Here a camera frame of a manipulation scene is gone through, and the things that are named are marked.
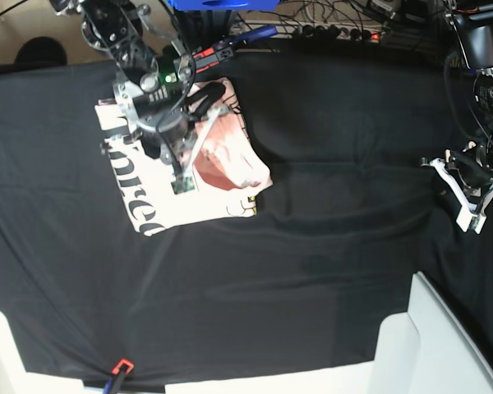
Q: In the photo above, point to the blue box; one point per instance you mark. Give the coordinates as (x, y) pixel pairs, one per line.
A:
(224, 5)

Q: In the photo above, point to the orange black clamp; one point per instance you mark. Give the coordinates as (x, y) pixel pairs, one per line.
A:
(225, 49)

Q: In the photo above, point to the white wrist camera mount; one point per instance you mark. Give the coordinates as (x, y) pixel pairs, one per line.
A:
(468, 221)

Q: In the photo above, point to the black table cloth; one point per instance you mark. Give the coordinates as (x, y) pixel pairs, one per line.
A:
(303, 285)

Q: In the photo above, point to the metal black gripper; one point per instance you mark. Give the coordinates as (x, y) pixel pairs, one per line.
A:
(169, 130)

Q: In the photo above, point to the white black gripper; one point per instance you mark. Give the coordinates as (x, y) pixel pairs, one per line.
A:
(469, 173)

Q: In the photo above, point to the pink T-shirt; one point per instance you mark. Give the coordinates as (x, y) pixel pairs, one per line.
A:
(222, 180)

